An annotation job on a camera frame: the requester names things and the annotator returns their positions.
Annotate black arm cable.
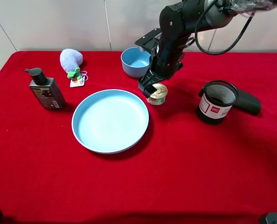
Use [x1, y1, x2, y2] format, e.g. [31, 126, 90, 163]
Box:
[184, 0, 277, 56]

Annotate purple plush toy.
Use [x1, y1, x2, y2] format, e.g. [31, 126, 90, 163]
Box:
[60, 49, 88, 88]

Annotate dark pump bottle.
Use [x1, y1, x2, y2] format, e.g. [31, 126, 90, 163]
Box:
[25, 68, 66, 110]

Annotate small tin can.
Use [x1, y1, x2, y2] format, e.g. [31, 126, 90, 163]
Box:
[147, 83, 168, 105]

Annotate black mesh pen holder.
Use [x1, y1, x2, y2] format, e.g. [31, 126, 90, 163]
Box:
[197, 80, 239, 125]

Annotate blue bowl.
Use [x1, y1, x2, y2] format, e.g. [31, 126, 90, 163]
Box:
[120, 47, 151, 78]

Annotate black leather glasses case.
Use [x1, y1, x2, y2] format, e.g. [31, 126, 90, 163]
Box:
[199, 89, 261, 115]

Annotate red velvet tablecloth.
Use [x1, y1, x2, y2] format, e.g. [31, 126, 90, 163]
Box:
[0, 51, 277, 224]

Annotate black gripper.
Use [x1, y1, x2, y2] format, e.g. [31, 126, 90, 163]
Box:
[138, 35, 183, 98]

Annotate large blue plate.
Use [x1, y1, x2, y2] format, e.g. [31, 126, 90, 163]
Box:
[71, 89, 149, 154]

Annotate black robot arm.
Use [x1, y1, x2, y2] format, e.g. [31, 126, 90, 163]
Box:
[135, 0, 277, 98]

